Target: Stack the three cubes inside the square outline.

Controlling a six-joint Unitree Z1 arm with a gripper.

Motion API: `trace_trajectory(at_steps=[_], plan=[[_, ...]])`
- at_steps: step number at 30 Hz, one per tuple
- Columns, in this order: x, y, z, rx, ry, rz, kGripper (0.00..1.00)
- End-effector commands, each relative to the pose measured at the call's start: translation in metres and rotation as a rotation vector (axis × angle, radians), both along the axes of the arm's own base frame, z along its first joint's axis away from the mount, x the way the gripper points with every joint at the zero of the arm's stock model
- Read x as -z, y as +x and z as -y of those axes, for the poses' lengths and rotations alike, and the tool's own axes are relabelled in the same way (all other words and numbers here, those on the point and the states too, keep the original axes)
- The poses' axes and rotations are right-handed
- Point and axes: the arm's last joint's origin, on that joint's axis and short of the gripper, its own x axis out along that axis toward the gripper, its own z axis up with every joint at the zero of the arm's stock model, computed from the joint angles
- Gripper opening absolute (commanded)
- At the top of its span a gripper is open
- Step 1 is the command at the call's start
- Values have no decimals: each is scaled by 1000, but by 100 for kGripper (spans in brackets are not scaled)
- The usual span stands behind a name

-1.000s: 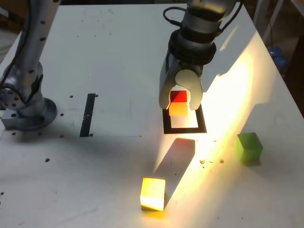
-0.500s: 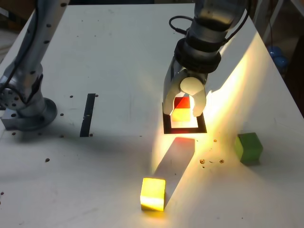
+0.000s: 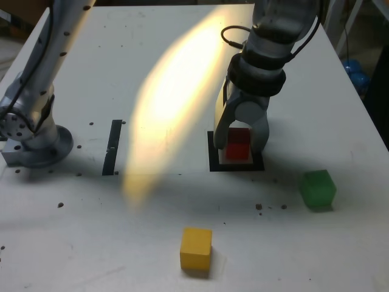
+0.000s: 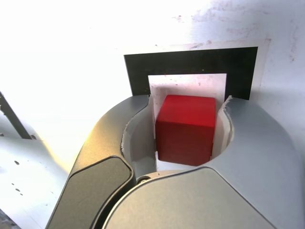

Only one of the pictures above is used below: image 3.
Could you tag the black tape strip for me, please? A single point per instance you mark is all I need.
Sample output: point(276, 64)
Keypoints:
point(112, 146)

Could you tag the blue round object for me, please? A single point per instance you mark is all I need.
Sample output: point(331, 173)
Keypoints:
point(354, 71)

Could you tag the yellow cube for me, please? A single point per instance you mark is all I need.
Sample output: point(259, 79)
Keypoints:
point(196, 249)

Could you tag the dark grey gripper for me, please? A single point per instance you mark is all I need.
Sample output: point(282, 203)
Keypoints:
point(237, 94)

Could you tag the green cube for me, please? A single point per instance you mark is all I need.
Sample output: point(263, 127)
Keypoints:
point(317, 188)

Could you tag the white metal frame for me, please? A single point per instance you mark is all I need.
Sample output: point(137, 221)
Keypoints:
point(349, 25)

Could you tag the black tape square outline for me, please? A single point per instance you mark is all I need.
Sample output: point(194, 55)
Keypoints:
point(237, 168)

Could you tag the red cube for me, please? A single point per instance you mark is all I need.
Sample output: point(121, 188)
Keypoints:
point(238, 149)

